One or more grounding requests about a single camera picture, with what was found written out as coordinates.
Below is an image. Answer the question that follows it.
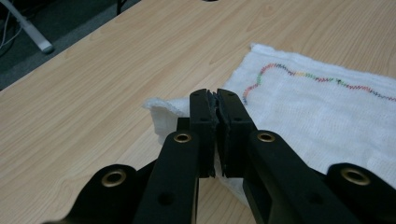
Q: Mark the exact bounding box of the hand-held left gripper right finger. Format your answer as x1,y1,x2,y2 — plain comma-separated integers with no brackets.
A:
216,88,258,179

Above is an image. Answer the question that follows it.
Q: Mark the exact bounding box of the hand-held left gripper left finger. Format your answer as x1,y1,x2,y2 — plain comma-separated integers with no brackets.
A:
189,88,219,179

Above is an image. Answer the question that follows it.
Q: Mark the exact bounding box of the white cloth with colourful stitching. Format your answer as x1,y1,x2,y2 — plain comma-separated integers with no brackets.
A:
142,42,396,208

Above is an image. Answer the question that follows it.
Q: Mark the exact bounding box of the dark furniture leg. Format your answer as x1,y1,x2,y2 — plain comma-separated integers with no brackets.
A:
116,0,129,16

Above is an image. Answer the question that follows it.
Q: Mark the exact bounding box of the white metal stand leg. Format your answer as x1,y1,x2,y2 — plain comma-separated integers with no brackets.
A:
0,0,56,54

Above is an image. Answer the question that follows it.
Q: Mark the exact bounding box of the white cable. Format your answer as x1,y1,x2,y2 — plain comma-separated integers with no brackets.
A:
0,11,23,52

